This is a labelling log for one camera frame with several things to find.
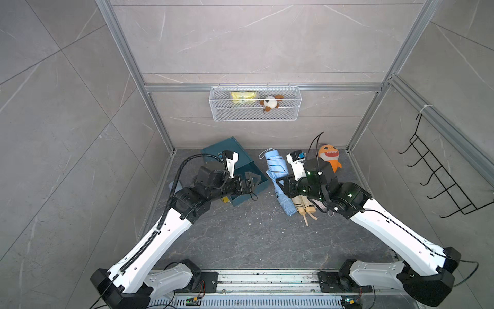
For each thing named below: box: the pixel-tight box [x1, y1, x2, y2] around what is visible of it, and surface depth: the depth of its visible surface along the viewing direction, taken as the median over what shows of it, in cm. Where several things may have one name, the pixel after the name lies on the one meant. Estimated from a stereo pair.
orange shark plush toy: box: [317, 144, 343, 173], surface depth 109 cm
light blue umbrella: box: [258, 148, 298, 217], surface depth 70 cm
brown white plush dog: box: [259, 94, 285, 114], surface depth 88 cm
